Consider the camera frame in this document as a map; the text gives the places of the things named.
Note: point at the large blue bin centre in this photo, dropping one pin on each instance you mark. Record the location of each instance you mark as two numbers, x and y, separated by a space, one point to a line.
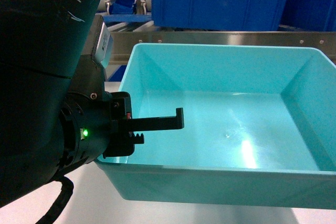
227 15

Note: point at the teal plastic bin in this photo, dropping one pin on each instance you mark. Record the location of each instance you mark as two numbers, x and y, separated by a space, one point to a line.
259 126

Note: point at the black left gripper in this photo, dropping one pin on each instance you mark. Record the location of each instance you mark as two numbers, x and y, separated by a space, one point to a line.
86 118

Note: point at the large blue bin right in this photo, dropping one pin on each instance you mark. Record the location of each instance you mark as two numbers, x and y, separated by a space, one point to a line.
312 15

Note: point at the steel shelf front rail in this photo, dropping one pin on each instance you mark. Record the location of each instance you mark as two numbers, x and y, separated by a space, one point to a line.
123 42

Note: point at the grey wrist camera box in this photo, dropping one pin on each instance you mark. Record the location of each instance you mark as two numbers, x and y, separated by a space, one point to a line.
102 46

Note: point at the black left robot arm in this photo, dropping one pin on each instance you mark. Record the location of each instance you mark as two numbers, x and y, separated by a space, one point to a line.
55 113

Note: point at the large blue bin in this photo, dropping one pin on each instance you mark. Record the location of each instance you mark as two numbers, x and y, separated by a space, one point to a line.
227 15
312 15

